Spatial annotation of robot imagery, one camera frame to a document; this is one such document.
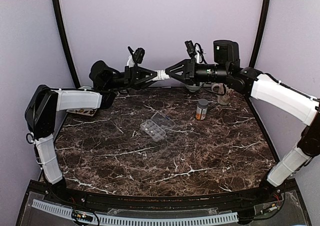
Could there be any orange pill bottle grey cap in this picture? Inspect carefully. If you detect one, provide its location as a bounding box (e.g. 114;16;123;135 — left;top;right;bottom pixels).
195;99;209;120

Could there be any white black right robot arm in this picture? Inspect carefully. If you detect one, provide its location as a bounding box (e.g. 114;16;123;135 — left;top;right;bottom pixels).
165;40;320;203

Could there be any clear plastic pill organizer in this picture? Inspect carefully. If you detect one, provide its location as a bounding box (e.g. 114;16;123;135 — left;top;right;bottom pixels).
140;112;176;142

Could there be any floral patterned cloth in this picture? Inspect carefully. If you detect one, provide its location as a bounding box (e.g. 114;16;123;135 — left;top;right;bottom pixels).
67;108;97;117

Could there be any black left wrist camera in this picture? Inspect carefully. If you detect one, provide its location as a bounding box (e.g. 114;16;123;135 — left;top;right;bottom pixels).
126;46;145;67

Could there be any pale green ceramic bowl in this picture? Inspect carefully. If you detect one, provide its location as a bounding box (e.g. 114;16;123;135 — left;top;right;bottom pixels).
79;86;92;90

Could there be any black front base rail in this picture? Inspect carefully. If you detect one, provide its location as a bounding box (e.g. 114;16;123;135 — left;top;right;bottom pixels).
24;179;298;211

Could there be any black left corner post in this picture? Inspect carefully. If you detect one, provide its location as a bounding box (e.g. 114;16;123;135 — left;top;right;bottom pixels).
52;0;81;88

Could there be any black corner post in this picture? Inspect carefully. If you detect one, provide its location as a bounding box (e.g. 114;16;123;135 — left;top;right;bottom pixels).
249;0;271;68
52;0;81;88

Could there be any teal striped ceramic bowl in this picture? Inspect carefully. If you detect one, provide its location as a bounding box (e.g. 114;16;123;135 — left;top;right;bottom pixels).
185;84;201;93

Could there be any small white pill bottle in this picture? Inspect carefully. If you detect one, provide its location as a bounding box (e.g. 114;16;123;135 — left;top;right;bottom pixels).
152;70;170;82

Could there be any cream floral ceramic mug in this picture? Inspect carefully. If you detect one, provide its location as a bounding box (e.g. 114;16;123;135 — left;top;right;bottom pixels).
211;83;233;105

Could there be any black right corner post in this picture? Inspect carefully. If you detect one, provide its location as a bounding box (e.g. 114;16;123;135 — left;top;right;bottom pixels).
249;0;271;68

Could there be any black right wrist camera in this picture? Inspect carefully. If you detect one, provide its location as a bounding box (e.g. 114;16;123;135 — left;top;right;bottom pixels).
184;41;197;58

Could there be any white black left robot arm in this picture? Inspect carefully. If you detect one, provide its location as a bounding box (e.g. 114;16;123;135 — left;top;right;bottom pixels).
24;60;158;184

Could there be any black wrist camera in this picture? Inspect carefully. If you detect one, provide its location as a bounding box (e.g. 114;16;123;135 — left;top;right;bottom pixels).
184;41;197;58
126;46;145;67

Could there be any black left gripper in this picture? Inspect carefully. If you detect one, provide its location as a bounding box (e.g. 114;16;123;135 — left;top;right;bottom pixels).
106;66;162;90

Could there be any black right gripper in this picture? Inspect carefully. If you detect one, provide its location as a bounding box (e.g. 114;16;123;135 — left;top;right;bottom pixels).
165;58;230;87

